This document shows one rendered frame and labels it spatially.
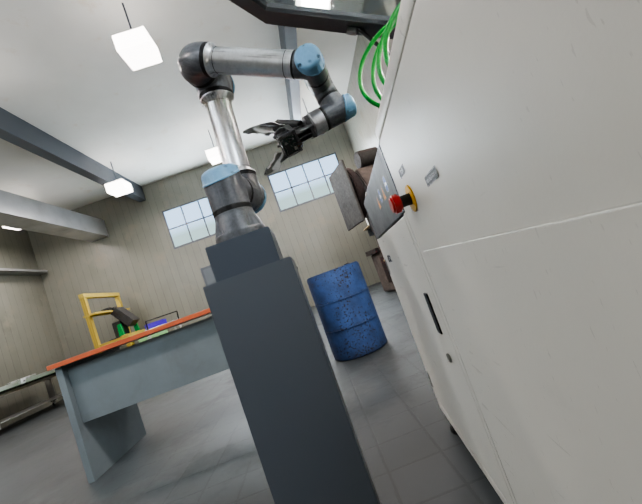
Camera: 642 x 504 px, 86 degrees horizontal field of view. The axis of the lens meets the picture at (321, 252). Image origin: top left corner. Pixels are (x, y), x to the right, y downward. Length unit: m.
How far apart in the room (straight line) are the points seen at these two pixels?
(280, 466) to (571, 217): 0.88
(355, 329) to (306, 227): 7.76
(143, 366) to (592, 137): 2.60
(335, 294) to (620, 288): 2.66
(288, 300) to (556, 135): 0.74
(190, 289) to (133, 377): 8.33
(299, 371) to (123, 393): 1.95
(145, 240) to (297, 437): 10.74
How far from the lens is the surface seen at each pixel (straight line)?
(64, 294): 12.58
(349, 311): 2.89
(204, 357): 2.52
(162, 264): 11.24
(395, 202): 0.64
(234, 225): 0.99
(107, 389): 2.80
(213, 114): 1.28
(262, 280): 0.91
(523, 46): 0.29
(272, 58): 1.12
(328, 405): 0.96
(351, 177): 6.28
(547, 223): 0.32
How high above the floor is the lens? 0.72
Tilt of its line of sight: 4 degrees up
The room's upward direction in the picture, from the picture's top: 20 degrees counter-clockwise
